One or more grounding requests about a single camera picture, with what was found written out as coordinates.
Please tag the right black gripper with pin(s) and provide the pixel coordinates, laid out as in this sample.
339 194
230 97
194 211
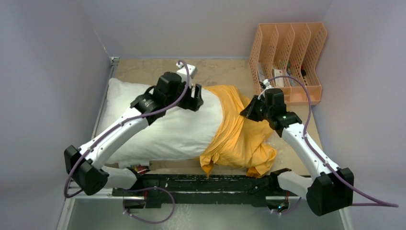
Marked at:
250 111

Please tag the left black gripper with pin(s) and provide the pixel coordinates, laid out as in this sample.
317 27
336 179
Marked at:
192 103

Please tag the white pillow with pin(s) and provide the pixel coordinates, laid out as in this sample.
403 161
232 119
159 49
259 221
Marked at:
179 135

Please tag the orange Mickey Mouse pillowcase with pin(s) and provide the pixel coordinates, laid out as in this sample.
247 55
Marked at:
238 142

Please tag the peach plastic file organizer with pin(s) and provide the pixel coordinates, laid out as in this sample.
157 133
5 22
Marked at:
295 49

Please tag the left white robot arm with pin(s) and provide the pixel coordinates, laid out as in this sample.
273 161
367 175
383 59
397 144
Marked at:
84 165

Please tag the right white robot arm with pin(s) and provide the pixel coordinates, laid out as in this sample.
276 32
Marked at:
328 188

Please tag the white card box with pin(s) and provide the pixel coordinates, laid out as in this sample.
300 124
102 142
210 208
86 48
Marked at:
279 82

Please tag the small paper packet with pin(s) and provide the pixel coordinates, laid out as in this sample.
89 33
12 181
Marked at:
261 74

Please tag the colourful marker pack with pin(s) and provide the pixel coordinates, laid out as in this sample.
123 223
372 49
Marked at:
141 169

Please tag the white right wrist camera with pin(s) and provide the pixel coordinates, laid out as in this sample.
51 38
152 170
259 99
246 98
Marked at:
266 84

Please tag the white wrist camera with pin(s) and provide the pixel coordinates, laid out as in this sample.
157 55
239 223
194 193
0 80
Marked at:
183 70
266 84

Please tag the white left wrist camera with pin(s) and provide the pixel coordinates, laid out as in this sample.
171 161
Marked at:
183 70

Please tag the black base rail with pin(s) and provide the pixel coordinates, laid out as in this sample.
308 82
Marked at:
158 189

